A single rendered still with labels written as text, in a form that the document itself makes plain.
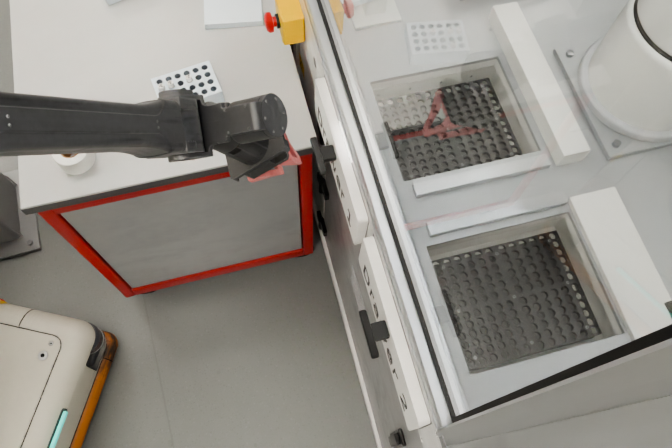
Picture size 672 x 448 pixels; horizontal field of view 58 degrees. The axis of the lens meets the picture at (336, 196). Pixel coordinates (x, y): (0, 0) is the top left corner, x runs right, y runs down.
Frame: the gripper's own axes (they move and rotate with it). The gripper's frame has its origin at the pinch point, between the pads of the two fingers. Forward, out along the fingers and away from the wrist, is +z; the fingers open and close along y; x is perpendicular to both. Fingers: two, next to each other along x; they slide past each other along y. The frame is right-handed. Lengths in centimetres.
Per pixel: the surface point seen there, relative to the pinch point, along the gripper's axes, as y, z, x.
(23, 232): -117, 37, 50
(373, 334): 1.5, 8.7, -28.2
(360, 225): 4.5, 9.8, -10.8
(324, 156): 2.6, 8.5, 3.0
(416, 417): 3.9, 8.9, -41.1
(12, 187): -116, 34, 65
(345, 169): 5.6, 8.5, -1.2
